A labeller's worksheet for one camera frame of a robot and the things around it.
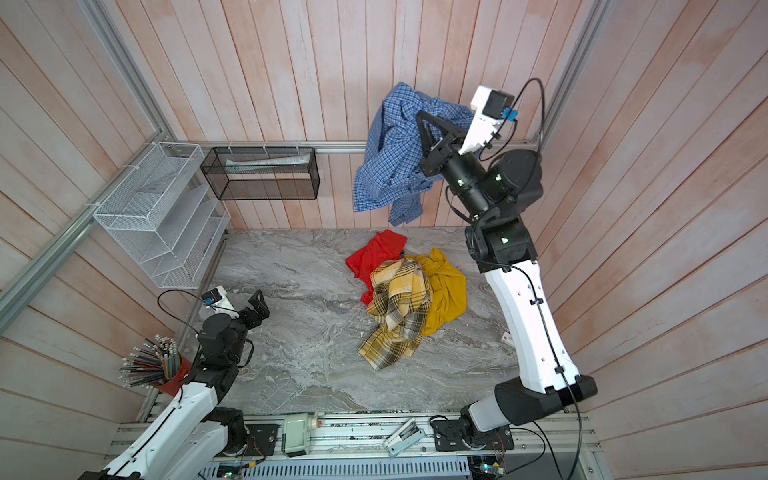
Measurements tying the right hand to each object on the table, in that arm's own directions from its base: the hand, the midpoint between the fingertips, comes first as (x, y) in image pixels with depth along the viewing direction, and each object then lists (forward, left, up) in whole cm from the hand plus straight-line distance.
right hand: (415, 118), depth 47 cm
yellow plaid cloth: (-7, +1, -48) cm, 48 cm away
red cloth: (+24, +6, -59) cm, 64 cm away
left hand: (-6, +43, -48) cm, 65 cm away
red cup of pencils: (-23, +63, -51) cm, 84 cm away
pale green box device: (-37, +26, -59) cm, 74 cm away
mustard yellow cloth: (+5, -16, -59) cm, 61 cm away
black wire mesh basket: (+41, +50, -39) cm, 76 cm away
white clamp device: (-36, -1, -63) cm, 72 cm away
